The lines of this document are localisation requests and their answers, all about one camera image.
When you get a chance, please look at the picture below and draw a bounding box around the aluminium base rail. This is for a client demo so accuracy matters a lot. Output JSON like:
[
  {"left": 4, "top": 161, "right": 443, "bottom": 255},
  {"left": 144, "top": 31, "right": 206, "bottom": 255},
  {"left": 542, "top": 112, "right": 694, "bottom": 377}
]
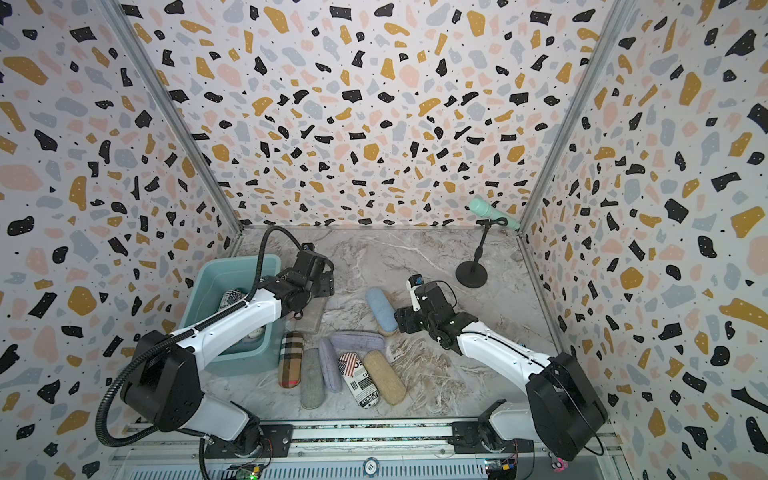
[{"left": 103, "top": 418, "right": 632, "bottom": 479}]

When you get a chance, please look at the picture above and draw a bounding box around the teal plastic storage box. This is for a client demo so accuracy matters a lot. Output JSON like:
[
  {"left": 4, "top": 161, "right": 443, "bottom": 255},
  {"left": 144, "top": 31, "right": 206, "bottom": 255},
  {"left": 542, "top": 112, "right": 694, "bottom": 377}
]
[{"left": 180, "top": 256, "right": 285, "bottom": 377}]

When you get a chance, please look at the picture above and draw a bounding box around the pink toy car on rail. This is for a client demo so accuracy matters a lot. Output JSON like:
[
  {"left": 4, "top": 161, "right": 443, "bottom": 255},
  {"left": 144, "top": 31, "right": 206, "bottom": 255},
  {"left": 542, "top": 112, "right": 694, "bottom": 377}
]
[{"left": 549, "top": 455, "right": 568, "bottom": 473}]

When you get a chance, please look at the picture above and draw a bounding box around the plaid tartan glasses case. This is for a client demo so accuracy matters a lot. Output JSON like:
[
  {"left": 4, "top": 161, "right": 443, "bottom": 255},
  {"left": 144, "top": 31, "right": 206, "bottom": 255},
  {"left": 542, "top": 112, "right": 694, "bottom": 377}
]
[{"left": 278, "top": 332, "right": 304, "bottom": 389}]

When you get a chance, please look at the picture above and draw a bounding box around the tan case behind blue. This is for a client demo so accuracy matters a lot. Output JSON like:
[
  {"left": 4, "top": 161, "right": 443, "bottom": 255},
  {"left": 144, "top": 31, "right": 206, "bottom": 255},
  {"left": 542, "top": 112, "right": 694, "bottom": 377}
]
[{"left": 382, "top": 292, "right": 399, "bottom": 336}]

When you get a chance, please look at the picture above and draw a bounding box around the purple felt case diagonal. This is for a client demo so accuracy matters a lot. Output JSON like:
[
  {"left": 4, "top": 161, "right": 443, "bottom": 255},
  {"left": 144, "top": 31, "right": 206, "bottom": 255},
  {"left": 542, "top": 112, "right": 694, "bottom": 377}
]
[{"left": 318, "top": 337, "right": 343, "bottom": 393}]

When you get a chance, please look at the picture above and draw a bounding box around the grey-beige glasses case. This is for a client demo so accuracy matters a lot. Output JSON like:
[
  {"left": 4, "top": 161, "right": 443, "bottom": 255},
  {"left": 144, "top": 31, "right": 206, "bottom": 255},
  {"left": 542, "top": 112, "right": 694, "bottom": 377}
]
[{"left": 294, "top": 297, "right": 329, "bottom": 334}]

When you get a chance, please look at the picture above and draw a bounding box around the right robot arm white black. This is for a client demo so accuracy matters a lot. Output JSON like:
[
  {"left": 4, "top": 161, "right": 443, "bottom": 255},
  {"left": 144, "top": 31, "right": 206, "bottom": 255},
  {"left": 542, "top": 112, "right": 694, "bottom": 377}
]
[{"left": 394, "top": 275, "right": 608, "bottom": 461}]

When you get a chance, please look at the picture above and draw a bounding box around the grey felt case front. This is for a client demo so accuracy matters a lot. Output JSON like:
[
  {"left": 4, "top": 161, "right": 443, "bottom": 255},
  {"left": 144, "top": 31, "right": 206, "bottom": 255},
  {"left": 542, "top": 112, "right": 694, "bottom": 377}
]
[{"left": 300, "top": 348, "right": 326, "bottom": 410}]

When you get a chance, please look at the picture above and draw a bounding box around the black corrugated cable conduit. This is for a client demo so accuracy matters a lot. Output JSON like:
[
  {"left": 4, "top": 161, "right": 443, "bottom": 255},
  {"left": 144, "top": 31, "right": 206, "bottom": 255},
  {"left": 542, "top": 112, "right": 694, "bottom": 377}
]
[{"left": 94, "top": 225, "right": 304, "bottom": 448}]

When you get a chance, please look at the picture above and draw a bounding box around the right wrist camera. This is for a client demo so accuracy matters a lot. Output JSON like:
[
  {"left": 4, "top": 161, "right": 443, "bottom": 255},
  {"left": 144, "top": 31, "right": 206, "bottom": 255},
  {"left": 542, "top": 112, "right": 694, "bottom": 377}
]
[{"left": 407, "top": 274, "right": 424, "bottom": 311}]

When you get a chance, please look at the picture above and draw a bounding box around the newspaper flag case front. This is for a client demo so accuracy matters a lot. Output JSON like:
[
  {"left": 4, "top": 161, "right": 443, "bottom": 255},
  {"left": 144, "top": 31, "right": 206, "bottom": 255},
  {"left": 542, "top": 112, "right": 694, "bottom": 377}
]
[{"left": 338, "top": 352, "right": 380, "bottom": 409}]

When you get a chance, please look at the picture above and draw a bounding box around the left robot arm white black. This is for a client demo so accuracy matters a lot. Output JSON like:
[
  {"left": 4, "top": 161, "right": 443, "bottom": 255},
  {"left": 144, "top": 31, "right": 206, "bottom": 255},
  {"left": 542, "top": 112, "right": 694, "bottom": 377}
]
[{"left": 119, "top": 244, "right": 334, "bottom": 453}]

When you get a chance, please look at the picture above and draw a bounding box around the purple felt case horizontal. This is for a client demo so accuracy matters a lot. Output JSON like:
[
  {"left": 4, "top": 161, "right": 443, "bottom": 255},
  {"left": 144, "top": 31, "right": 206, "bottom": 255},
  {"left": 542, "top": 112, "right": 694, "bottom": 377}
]
[{"left": 329, "top": 331, "right": 386, "bottom": 352}]

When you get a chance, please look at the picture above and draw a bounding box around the newspaper flag case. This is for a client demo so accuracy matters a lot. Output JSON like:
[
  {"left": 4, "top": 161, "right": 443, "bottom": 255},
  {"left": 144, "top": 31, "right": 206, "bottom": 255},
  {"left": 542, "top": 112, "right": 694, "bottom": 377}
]
[
  {"left": 338, "top": 352, "right": 380, "bottom": 409},
  {"left": 218, "top": 289, "right": 246, "bottom": 311}
]

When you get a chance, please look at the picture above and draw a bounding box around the green microphone on black stand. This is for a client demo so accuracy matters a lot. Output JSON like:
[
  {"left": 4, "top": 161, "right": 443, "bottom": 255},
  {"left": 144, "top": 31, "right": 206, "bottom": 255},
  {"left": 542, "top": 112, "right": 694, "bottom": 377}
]
[{"left": 455, "top": 197, "right": 522, "bottom": 289}]

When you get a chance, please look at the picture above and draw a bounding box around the tan felt case front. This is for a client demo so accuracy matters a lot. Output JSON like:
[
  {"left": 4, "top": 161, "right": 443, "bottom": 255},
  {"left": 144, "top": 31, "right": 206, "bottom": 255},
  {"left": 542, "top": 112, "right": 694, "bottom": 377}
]
[{"left": 363, "top": 350, "right": 407, "bottom": 405}]

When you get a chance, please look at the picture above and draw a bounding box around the light blue felt case right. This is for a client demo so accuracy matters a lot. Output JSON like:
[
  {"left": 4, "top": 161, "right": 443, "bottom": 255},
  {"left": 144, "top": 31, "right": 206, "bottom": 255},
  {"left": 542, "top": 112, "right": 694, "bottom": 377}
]
[{"left": 365, "top": 287, "right": 391, "bottom": 332}]

